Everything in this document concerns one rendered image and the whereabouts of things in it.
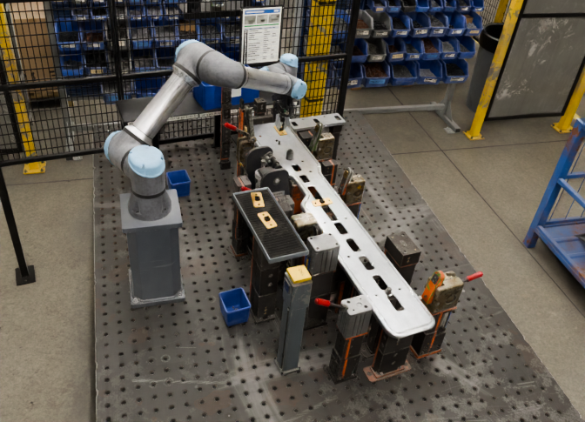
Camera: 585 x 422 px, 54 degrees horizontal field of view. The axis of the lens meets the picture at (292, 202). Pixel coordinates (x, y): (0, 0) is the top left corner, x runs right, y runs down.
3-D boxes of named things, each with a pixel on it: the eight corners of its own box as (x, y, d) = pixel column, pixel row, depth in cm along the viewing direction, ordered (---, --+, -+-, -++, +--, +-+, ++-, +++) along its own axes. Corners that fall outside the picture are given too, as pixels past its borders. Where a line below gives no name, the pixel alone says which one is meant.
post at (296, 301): (300, 370, 207) (314, 282, 180) (281, 376, 204) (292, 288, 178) (292, 353, 212) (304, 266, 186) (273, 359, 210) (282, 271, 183)
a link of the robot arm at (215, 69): (225, 59, 192) (312, 78, 230) (204, 48, 198) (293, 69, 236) (213, 92, 196) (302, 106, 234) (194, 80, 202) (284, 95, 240)
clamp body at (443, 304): (447, 352, 219) (473, 284, 197) (413, 363, 214) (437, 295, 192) (431, 331, 227) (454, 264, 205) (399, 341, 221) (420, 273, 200)
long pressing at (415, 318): (446, 324, 192) (447, 321, 191) (387, 342, 184) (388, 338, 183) (285, 121, 290) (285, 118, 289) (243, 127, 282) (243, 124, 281)
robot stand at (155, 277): (131, 309, 223) (122, 229, 198) (128, 271, 238) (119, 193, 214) (185, 301, 228) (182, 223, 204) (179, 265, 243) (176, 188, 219)
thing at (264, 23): (279, 62, 308) (284, 4, 289) (238, 66, 299) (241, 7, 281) (278, 61, 309) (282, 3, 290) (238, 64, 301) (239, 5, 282)
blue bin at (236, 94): (260, 100, 296) (261, 77, 288) (205, 110, 283) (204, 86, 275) (245, 86, 307) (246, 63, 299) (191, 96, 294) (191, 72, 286)
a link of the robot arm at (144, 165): (143, 200, 196) (140, 167, 188) (122, 182, 203) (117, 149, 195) (172, 187, 203) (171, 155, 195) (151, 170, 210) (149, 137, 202)
